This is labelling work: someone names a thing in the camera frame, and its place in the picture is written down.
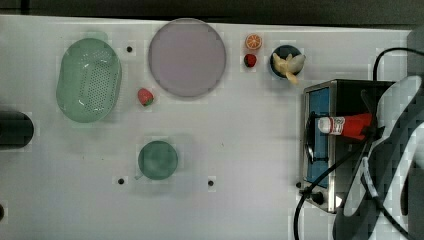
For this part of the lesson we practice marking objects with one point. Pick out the green perforated colander basket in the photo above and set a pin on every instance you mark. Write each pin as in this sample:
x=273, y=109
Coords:
x=89, y=81

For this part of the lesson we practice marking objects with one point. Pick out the dark blue bowl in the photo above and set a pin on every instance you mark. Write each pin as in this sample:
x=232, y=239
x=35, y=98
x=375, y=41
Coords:
x=283, y=52

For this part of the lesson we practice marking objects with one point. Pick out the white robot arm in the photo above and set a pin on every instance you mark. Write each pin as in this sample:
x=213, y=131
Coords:
x=385, y=197

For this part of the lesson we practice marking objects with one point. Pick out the round grey plate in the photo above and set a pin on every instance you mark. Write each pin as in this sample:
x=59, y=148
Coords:
x=187, y=57

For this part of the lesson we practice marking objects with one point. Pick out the red ketchup bottle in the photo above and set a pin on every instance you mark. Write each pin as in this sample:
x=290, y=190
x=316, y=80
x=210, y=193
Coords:
x=347, y=126

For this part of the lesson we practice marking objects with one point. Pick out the peeled toy banana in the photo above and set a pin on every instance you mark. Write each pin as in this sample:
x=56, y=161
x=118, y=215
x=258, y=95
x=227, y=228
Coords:
x=289, y=66

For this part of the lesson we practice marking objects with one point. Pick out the silver toaster oven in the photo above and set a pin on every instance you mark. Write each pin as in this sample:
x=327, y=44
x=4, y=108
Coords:
x=320, y=151

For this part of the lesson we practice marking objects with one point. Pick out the dark red toy strawberry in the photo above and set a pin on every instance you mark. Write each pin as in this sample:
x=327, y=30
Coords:
x=250, y=60

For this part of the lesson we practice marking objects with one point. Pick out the light red toy strawberry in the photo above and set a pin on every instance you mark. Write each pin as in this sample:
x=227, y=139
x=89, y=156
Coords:
x=145, y=97

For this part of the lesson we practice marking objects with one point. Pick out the black cylinder at table edge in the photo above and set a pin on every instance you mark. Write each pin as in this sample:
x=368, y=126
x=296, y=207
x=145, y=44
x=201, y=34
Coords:
x=16, y=130

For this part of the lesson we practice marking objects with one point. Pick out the small green bowl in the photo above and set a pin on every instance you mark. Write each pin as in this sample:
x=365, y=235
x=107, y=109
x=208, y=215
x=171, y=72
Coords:
x=158, y=160

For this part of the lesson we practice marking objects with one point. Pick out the toy orange slice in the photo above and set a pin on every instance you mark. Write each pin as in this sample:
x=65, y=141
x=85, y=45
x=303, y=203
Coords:
x=253, y=41

